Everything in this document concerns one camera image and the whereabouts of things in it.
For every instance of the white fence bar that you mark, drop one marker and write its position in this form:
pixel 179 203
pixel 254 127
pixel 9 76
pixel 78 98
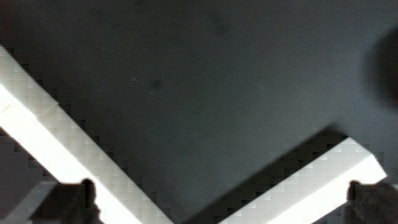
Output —
pixel 309 193
pixel 49 136

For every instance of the white front fence bar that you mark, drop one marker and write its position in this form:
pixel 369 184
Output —
pixel 49 136

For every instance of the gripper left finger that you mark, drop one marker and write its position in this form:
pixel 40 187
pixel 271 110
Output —
pixel 56 204

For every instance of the white right fence bar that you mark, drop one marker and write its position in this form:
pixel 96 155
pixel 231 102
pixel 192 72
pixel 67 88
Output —
pixel 309 193

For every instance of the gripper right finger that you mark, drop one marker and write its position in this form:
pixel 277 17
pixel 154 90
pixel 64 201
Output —
pixel 371 207

